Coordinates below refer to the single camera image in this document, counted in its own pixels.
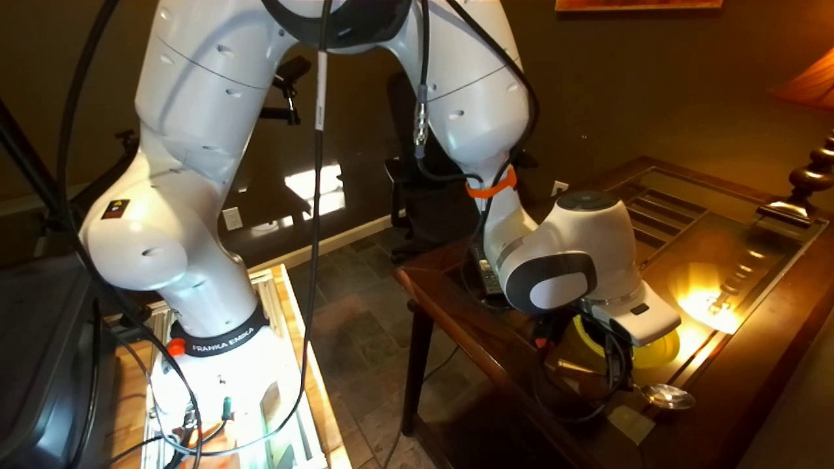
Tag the table lamp with orange shade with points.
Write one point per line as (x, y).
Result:
(813, 88)

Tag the framed picture on wall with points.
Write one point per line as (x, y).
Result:
(634, 6)

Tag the black camera tripod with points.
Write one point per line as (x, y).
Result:
(62, 217)

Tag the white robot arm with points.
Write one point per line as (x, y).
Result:
(205, 80)

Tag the white paper slip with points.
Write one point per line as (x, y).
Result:
(631, 423)

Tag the white wall outlet with plug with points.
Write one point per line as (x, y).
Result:
(558, 187)

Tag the dark wooden glass-top desk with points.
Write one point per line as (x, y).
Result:
(751, 292)

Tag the yellow-green plate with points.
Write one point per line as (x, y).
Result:
(647, 348)

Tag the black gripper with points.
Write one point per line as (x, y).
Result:
(592, 387)

